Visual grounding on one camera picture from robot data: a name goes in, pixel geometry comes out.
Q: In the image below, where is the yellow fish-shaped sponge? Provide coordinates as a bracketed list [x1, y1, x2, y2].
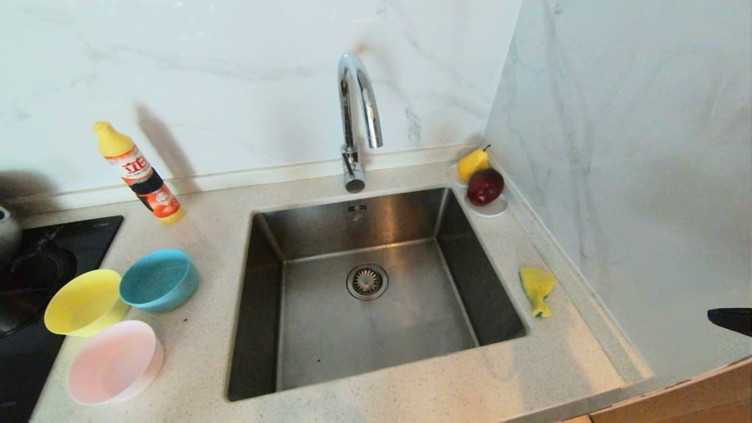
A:
[519, 267, 557, 318]

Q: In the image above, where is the orange yellow dish soap bottle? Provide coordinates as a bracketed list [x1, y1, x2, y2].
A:
[93, 120, 186, 225]

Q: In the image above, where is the yellow plastic bowl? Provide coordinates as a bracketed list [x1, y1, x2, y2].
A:
[44, 269, 130, 338]

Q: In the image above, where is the stainless steel sink basin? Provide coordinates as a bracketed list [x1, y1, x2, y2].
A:
[227, 187, 528, 402]

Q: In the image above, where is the small white dish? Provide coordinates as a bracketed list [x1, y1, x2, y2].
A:
[448, 163, 509, 219]

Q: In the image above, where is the dark red apple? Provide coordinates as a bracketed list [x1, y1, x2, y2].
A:
[467, 168, 505, 206]

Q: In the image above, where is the yellow pear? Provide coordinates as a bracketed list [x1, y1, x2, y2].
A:
[457, 145, 492, 183]

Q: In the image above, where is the round metal drain strainer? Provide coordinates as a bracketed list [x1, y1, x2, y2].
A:
[346, 263, 389, 301]

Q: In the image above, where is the chrome gooseneck faucet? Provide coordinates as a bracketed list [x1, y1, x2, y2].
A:
[337, 52, 384, 194]

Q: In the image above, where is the blue plastic bowl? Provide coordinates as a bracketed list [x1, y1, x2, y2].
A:
[119, 249, 199, 313]

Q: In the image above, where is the pink plastic bowl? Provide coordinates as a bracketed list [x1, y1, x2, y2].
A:
[67, 320, 165, 406]

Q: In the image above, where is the black induction cooktop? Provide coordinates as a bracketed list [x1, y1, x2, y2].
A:
[0, 215, 125, 423]

